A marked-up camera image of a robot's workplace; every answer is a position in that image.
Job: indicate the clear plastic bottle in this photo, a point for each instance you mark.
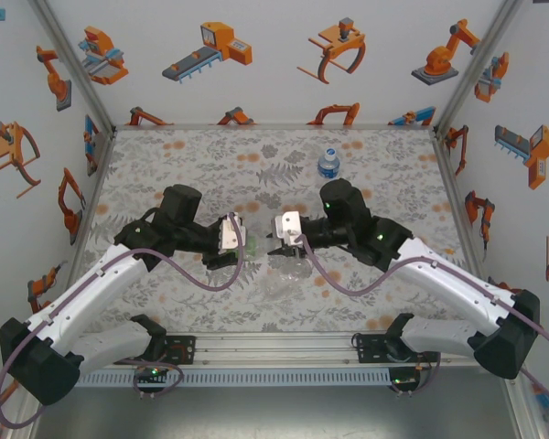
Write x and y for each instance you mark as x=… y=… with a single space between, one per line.
x=286 y=281

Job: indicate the blue label plastic bottle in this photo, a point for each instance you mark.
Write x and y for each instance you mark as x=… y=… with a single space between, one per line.
x=329 y=169

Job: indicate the white cap with blue logo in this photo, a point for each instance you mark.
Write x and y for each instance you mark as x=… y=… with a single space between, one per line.
x=330 y=152

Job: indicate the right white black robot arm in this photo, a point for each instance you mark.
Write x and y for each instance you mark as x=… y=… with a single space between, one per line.
x=453 y=283

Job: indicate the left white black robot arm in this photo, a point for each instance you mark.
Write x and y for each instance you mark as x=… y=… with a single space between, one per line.
x=91 y=292

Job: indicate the floral print table mat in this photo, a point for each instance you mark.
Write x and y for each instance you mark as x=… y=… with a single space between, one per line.
x=187 y=155

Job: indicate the small board with green light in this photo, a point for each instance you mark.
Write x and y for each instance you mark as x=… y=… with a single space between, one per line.
x=153 y=372
x=405 y=380

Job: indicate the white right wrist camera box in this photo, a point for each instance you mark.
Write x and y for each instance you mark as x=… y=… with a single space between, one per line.
x=287 y=224

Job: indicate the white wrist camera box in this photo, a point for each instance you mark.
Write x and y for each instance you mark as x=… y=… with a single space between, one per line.
x=226 y=238
x=287 y=224

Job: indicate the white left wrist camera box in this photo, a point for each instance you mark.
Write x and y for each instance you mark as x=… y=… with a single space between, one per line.
x=226 y=238

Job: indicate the aluminium table edge rail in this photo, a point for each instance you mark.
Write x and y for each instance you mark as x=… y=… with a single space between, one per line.
x=274 y=126
x=451 y=183
x=97 y=183

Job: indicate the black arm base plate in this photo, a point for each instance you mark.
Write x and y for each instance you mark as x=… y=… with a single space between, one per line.
x=183 y=339
x=368 y=354

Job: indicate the wide aluminium mounting rail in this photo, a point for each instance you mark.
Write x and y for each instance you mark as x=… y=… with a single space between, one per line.
x=274 y=350

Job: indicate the aluminium frame post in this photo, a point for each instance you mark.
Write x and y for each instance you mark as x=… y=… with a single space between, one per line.
x=481 y=59
x=71 y=59
x=32 y=432
x=521 y=411

